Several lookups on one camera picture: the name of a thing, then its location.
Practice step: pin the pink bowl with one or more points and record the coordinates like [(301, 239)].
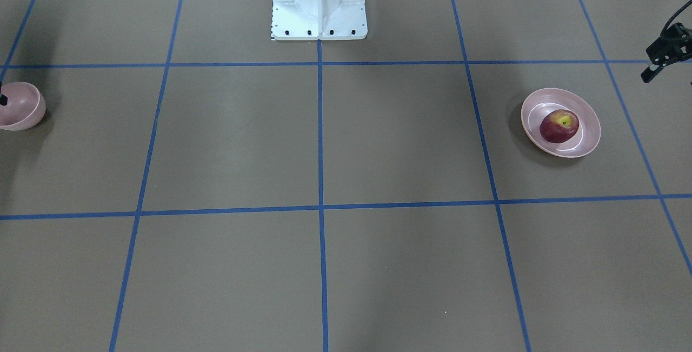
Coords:
[(25, 109)]

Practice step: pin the red yellow apple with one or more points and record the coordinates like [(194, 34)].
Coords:
[(559, 126)]

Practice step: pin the pink plate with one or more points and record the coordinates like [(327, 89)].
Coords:
[(541, 102)]

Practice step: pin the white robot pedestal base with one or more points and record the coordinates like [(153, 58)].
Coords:
[(309, 20)]

